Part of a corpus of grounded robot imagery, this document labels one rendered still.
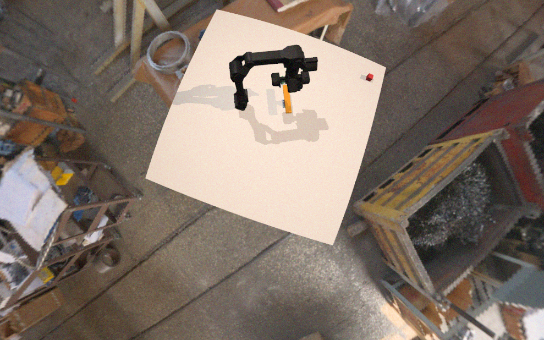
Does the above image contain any yellow bar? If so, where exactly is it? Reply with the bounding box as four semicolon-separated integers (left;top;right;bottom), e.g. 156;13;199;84
283;85;292;113

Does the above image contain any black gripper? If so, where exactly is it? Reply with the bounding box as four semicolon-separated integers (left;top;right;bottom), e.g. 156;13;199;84
271;71;310;88

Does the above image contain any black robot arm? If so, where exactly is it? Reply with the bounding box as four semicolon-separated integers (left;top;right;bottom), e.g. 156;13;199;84
229;45;318;111

